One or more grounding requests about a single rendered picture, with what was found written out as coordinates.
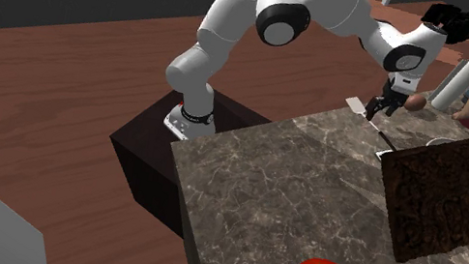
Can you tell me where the white plate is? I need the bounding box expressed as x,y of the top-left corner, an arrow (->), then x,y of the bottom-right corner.
374,126 -> 454,173

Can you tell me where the white spatula with black handle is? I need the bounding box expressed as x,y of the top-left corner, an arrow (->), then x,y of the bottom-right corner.
337,95 -> 405,153

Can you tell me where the white paper towel roll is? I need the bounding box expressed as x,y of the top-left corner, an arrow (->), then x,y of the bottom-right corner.
426,53 -> 469,117

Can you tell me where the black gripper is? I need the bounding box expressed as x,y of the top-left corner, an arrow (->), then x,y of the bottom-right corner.
362,75 -> 412,128

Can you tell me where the dark robot stand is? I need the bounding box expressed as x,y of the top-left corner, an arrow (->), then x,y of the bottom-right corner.
95,73 -> 278,251

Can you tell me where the brown egg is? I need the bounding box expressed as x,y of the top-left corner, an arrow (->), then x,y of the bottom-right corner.
403,92 -> 428,114

